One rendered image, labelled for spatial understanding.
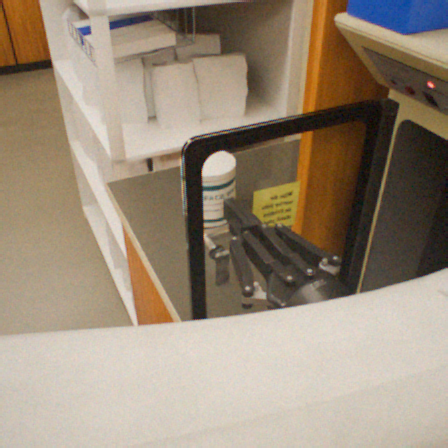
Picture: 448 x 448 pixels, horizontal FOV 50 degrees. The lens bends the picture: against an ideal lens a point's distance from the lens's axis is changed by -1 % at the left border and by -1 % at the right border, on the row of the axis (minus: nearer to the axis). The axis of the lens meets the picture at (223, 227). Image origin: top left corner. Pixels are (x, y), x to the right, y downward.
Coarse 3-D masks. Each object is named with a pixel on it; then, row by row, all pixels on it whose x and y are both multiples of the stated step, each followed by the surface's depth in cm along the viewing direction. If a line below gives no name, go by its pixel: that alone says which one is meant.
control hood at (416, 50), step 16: (336, 16) 58; (352, 32) 56; (368, 32) 53; (384, 32) 51; (432, 32) 51; (368, 48) 57; (384, 48) 53; (400, 48) 50; (416, 48) 48; (432, 48) 46; (368, 64) 62; (416, 64) 50; (432, 64) 47; (384, 80) 63
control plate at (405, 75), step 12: (372, 60) 59; (384, 60) 56; (396, 60) 53; (384, 72) 60; (396, 72) 57; (408, 72) 54; (420, 72) 51; (396, 84) 61; (408, 84) 57; (420, 84) 54; (444, 84) 49; (408, 96) 61; (420, 96) 58; (432, 96) 54; (444, 96) 52
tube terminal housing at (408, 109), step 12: (396, 96) 67; (408, 108) 66; (420, 108) 64; (396, 120) 69; (420, 120) 65; (432, 120) 63; (444, 120) 61; (444, 132) 61; (384, 180) 74; (372, 228) 80; (360, 276) 87
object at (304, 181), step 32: (352, 128) 68; (224, 160) 61; (256, 160) 63; (288, 160) 66; (320, 160) 68; (352, 160) 71; (224, 192) 64; (256, 192) 66; (288, 192) 69; (320, 192) 72; (352, 192) 75; (224, 224) 67; (288, 224) 73; (320, 224) 76; (224, 288) 74; (192, 320) 75
